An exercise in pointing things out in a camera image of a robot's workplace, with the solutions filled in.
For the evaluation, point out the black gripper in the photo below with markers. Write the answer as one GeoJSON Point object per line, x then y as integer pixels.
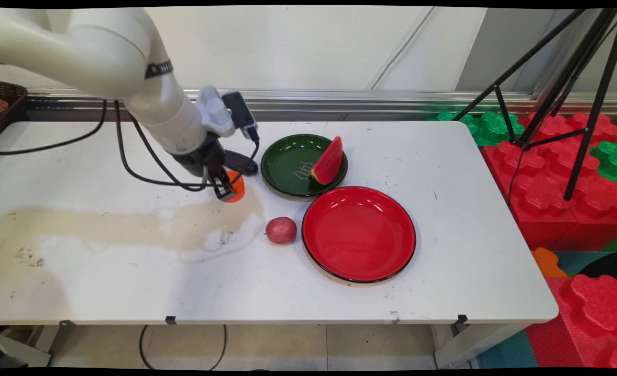
{"type": "Point", "coordinates": [201, 156]}

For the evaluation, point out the orange toy carrot piece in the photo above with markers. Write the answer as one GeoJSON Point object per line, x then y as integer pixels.
{"type": "Point", "coordinates": [238, 188]}

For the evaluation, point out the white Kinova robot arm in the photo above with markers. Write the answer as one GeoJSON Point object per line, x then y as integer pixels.
{"type": "Point", "coordinates": [110, 57]}

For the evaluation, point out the purple toy eggplant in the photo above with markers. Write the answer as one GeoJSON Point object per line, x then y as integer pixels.
{"type": "Point", "coordinates": [243, 163]}

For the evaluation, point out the dark green plate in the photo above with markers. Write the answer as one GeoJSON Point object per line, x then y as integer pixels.
{"type": "Point", "coordinates": [287, 167]}

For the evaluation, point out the red toy apple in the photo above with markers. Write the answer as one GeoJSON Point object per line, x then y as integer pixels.
{"type": "Point", "coordinates": [281, 230]}

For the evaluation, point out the toy watermelon slice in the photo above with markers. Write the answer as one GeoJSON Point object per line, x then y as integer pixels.
{"type": "Point", "coordinates": [328, 164]}

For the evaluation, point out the black table edge clip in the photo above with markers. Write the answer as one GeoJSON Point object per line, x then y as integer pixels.
{"type": "Point", "coordinates": [170, 319]}
{"type": "Point", "coordinates": [462, 319]}

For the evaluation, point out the red plate black rim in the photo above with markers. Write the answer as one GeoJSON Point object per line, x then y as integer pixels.
{"type": "Point", "coordinates": [359, 234]}

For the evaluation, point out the dark wicker basket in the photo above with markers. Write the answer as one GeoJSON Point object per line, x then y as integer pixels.
{"type": "Point", "coordinates": [7, 107]}

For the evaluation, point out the white table leg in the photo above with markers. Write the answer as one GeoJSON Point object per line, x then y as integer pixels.
{"type": "Point", "coordinates": [32, 347]}
{"type": "Point", "coordinates": [470, 344]}

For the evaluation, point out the large red foam block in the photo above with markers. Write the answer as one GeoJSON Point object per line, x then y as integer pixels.
{"type": "Point", "coordinates": [543, 193]}

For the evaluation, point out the teal foam mat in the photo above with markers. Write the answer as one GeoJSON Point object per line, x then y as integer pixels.
{"type": "Point", "coordinates": [509, 352]}

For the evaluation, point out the orange foam block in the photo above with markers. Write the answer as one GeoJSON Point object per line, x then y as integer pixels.
{"type": "Point", "coordinates": [547, 262]}

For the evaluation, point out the black tripod stand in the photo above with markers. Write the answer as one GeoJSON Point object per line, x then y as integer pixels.
{"type": "Point", "coordinates": [574, 78]}

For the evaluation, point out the red foam block with knobs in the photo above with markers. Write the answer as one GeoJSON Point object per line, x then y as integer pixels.
{"type": "Point", "coordinates": [585, 324]}

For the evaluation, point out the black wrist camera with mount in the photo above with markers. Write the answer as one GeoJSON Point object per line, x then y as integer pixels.
{"type": "Point", "coordinates": [235, 112]}

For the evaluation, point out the aluminium wall rail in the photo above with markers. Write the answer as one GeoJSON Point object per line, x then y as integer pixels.
{"type": "Point", "coordinates": [392, 102]}

